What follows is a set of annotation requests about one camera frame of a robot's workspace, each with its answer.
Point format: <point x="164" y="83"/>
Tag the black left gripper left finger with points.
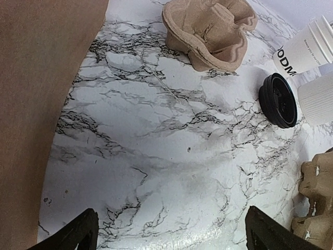
<point x="80" y="233"/>

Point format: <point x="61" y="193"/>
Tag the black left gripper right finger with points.
<point x="270" y="234"/>

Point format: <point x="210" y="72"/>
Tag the single cardboard cup carrier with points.
<point x="316" y="185"/>

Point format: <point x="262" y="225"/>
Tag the stack of white paper cups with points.
<point x="308" y="49"/>

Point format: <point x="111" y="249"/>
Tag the brown paper bag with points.
<point x="43" y="44"/>

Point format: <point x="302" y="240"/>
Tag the stacked cardboard cup carriers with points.
<point x="211" y="33"/>

